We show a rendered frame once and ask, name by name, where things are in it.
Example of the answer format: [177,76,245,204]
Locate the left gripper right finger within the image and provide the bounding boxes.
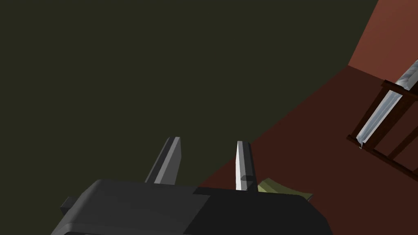
[235,141,258,192]

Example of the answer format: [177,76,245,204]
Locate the olive green flat object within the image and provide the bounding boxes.
[258,178,314,200]

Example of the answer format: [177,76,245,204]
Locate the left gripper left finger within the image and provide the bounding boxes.
[145,137,182,186]

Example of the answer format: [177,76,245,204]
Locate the dark wooden frame furniture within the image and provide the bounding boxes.
[346,58,418,182]

